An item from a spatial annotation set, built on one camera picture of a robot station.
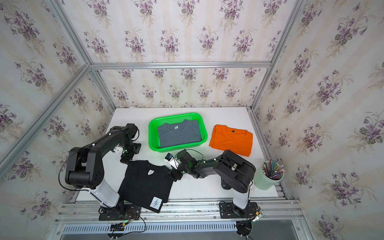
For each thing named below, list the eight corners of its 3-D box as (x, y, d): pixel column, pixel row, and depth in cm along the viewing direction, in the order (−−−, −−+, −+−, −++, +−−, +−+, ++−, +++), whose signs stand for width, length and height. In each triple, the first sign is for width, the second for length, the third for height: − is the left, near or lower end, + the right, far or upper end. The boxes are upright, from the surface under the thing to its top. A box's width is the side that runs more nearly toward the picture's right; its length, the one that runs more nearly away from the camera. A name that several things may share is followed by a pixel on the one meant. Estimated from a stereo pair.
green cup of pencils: (250, 184, 83) (260, 174, 71) (258, 168, 89) (269, 156, 77) (265, 194, 80) (278, 186, 68) (273, 177, 86) (286, 166, 74)
